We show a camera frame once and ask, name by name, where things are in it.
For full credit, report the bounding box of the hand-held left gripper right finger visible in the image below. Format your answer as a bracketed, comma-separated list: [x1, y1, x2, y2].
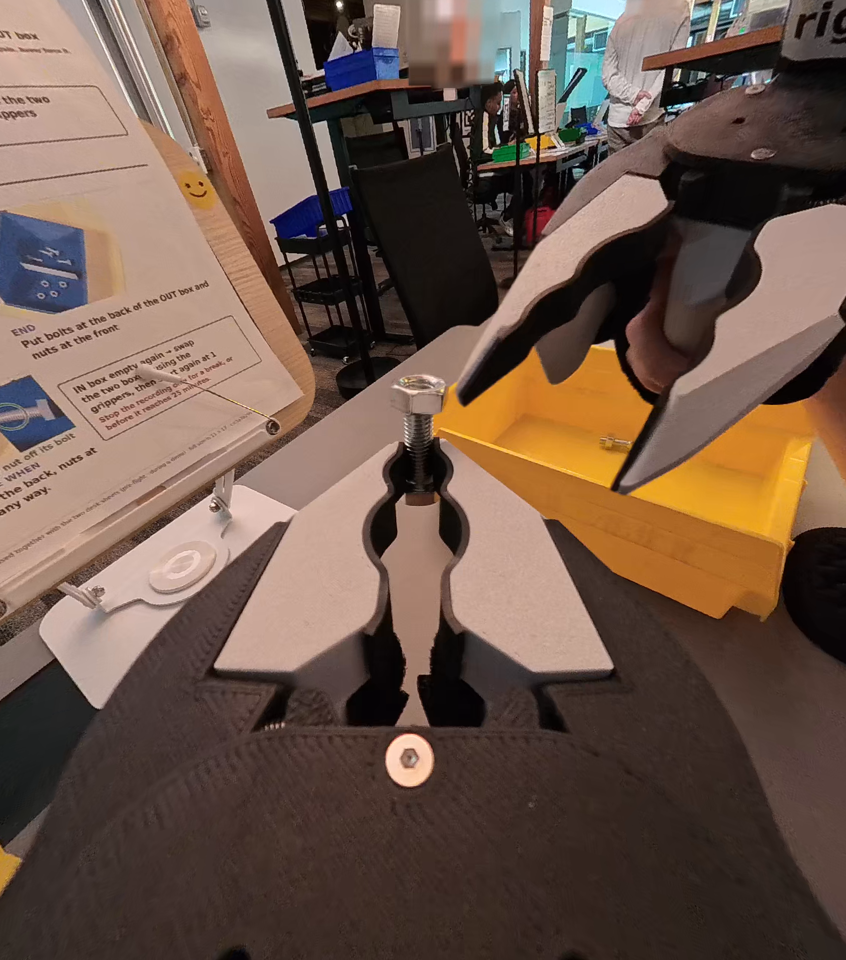
[417, 439, 615, 727]

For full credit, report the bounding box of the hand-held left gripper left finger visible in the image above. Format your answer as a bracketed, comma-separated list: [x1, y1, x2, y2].
[213, 442, 410, 727]

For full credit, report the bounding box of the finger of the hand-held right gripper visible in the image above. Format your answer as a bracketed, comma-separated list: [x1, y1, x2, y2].
[609, 204, 846, 496]
[455, 172, 677, 408]

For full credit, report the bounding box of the steel hex bolt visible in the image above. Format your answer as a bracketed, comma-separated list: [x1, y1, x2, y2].
[402, 411, 436, 507]

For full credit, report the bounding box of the steel hex nut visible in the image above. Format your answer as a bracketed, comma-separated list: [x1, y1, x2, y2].
[390, 373, 448, 415]

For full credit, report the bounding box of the person's right hand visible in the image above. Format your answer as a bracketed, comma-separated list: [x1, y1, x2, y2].
[621, 261, 703, 395]

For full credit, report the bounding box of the wooden top standing desk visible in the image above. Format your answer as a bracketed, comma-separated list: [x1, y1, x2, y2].
[267, 78, 484, 346]
[642, 26, 784, 76]

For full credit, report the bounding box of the black office chair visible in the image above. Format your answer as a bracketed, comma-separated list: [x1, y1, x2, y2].
[348, 142, 502, 350]

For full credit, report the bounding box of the black floor stand pole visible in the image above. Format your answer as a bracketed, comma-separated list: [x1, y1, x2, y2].
[267, 0, 403, 399]

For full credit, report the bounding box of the blue storage bin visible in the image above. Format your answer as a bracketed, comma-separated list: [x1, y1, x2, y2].
[270, 187, 355, 241]
[324, 47, 401, 93]

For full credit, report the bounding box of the instruction sheet on stand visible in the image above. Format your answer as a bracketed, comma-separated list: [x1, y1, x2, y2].
[0, 120, 316, 665]

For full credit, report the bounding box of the printed instruction sheet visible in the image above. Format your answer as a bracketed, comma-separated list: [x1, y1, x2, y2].
[0, 0, 305, 622]

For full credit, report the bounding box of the yellow smiley sticker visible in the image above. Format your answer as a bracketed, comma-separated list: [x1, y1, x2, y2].
[177, 171, 219, 211]

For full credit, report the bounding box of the black wire cart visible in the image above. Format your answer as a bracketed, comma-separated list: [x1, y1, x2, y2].
[276, 225, 386, 361]

